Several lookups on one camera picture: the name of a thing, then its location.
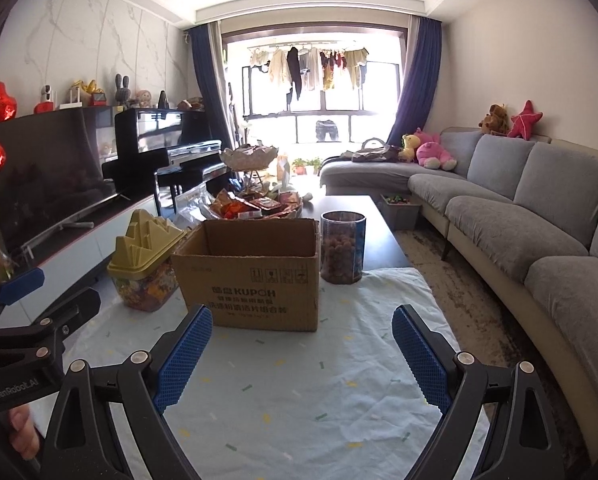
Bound red star pillow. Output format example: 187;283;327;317
506;100;545;141

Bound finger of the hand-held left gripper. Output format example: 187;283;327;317
0;267;46;332
0;287;102;362

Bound black flat television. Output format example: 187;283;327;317
0;107;133;257

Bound grey sectional sofa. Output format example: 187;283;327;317
319;127;598;462

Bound clear glass cup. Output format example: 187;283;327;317
320;211;368;285

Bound grey white television cabinet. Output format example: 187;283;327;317
0;192;160;312

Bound blue curtain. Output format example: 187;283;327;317
188;22;240;152
386;16;442;147

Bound pale blue tablecloth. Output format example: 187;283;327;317
29;265;490;480

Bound yellow plush toy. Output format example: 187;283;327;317
398;133;421;163

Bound black upright piano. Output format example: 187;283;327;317
101;107;230;197

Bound clear plastic bags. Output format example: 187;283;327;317
171;182;215;231

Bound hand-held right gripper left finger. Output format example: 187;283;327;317
39;304;214;480

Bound yellow swan ornament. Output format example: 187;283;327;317
61;80;108;109

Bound black piano bench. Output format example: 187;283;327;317
155;160;230;217

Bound white security camera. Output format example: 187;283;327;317
34;85;60;114

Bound yellow-lid clear toy container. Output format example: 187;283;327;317
107;209;188;312

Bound person's left hand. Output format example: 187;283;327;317
6;401;42;461

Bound tray of assorted snacks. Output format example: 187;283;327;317
206;187;305;221

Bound brown cardboard box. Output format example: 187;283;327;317
170;217;322;333

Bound pink plush pig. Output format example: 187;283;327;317
416;130;458;171

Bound white lotus bowl stand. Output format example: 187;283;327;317
220;144;279;192

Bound small potted plants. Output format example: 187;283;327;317
291;157;325;177

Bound dark hanging pants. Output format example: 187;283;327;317
315;120;341;144

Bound brown plush toy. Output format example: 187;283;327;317
479;104;511;136

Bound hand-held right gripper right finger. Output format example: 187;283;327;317
390;304;564;480

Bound row of hanging laundry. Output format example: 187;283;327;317
249;46;370;104

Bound grey bunny figure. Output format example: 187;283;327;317
115;74;132;108

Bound dark coffee table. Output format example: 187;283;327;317
299;195;416;274

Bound grey bin with toys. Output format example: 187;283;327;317
379;192;422;234

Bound patterned floor rug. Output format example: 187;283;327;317
394;230;596;461

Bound red heart balloons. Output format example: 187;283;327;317
0;81;19;134

